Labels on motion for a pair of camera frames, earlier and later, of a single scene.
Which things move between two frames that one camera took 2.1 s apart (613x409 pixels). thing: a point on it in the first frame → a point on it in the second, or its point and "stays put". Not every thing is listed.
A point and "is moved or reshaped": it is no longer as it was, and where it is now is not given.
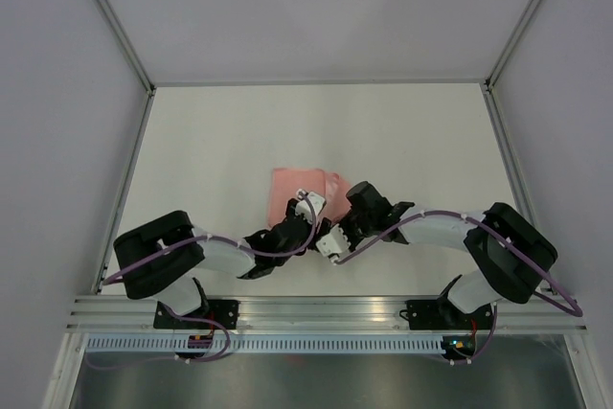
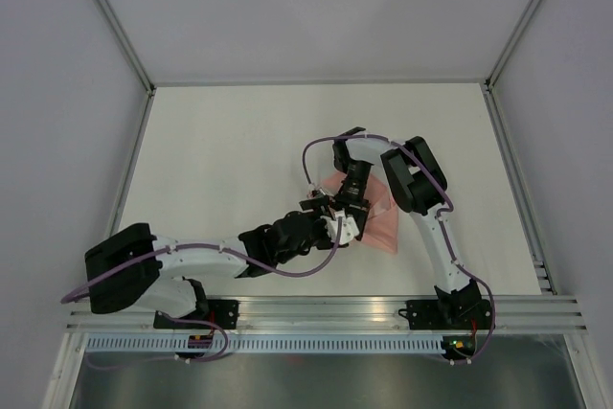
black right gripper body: (357, 227) → (351, 199)
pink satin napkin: (285, 183) is moved or reshaped
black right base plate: (442, 314) stays put
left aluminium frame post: (126, 45) stays put
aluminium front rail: (120, 314) stays put
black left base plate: (222, 312) stays put
